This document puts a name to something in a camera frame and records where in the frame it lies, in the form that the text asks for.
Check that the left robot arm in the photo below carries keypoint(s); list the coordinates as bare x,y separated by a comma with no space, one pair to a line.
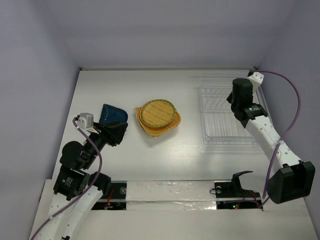
80,182

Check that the green-rimmed round bamboo plate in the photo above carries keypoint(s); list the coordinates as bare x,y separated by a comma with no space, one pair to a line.
156,112

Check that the blue triangular plate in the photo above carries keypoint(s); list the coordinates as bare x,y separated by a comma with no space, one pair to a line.
111,115

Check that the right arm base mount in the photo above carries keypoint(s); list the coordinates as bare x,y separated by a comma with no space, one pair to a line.
230,197

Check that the round woven bamboo plate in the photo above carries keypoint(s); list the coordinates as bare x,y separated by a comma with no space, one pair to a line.
172,117

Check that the clear wire dish rack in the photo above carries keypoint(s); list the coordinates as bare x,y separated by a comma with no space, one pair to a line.
220,127

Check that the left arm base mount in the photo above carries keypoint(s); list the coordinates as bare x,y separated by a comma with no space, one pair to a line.
115,200

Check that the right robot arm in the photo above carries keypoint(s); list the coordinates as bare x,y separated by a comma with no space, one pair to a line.
288,177

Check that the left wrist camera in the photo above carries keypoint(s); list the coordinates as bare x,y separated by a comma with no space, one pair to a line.
84,121

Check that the triangular woven bamboo plate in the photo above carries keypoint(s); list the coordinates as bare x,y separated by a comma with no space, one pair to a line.
156,131

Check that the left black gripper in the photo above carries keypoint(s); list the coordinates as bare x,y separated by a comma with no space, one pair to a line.
113,133

